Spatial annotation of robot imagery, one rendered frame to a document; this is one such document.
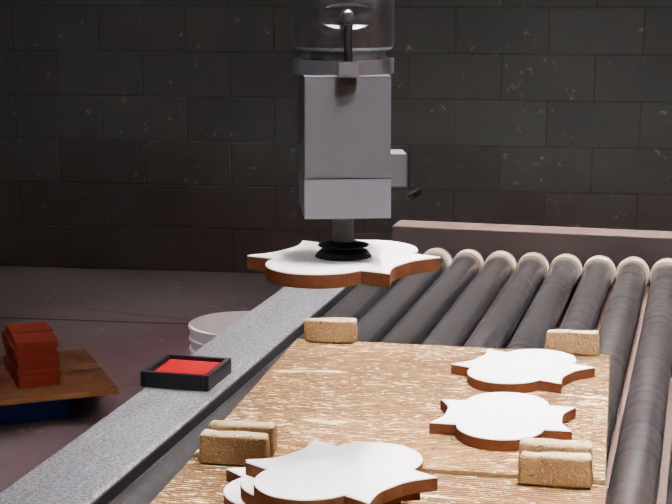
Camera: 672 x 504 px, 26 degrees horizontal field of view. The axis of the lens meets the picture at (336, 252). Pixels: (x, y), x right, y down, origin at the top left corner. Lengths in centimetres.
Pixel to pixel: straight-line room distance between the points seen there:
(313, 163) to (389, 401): 42
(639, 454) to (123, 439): 47
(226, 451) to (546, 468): 27
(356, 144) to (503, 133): 538
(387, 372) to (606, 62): 495
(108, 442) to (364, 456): 33
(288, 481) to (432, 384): 43
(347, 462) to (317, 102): 27
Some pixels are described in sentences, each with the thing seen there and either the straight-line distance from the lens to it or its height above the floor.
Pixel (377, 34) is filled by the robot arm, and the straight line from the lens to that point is 106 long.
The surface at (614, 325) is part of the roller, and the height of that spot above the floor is 92.
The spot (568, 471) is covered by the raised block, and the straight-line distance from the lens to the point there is 119.
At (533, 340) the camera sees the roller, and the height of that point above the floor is 92.
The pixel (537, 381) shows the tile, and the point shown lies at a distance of 146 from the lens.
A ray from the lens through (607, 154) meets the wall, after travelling 644.
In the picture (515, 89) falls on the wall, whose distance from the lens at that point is 640.
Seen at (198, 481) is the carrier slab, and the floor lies 94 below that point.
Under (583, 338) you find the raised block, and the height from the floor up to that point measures 96.
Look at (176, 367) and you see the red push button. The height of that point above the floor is 93.
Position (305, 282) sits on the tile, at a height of 113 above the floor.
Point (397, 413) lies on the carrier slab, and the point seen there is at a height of 94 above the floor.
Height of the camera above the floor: 134
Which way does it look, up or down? 11 degrees down
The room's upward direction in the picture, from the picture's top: straight up
